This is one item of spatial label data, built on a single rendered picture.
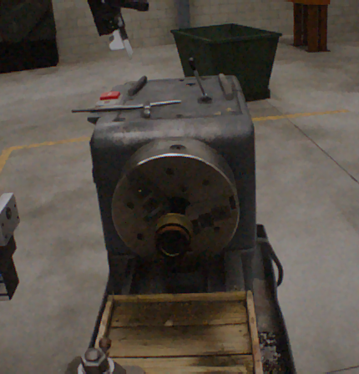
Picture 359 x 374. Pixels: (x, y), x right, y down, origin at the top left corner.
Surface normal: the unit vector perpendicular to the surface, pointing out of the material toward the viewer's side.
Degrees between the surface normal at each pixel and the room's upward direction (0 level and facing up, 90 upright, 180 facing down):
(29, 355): 0
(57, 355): 0
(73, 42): 90
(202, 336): 0
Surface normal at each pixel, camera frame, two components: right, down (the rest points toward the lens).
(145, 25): 0.13, 0.43
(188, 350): -0.07, -0.90
